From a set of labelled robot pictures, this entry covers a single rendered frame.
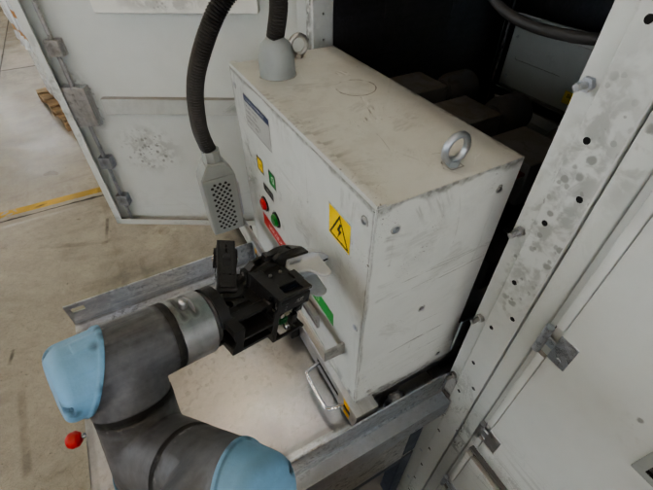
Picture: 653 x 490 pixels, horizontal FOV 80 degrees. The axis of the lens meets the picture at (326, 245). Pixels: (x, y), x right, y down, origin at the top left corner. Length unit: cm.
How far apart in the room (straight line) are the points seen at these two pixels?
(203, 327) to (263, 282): 9
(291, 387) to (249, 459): 57
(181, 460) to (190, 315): 14
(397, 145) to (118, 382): 41
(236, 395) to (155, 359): 50
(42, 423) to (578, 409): 194
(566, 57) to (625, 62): 78
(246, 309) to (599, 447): 47
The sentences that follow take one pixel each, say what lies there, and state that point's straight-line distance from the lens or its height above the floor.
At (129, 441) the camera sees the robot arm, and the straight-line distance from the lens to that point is 44.
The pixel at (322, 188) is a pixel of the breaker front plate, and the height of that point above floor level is 134.
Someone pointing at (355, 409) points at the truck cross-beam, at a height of 93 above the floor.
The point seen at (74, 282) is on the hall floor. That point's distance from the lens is 258.
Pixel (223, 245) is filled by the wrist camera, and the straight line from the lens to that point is 56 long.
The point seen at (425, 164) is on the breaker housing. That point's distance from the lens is 50.
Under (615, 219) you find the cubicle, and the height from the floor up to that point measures 139.
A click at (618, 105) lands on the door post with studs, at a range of 47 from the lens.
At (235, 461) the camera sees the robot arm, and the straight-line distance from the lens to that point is 34.
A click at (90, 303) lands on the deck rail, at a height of 90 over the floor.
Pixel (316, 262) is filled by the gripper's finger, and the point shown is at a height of 125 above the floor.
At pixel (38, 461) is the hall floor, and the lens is 205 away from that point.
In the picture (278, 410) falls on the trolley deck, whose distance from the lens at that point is 88.
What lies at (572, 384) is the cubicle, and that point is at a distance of 61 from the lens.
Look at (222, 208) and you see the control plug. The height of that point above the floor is 112.
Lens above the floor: 165
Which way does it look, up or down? 44 degrees down
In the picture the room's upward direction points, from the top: straight up
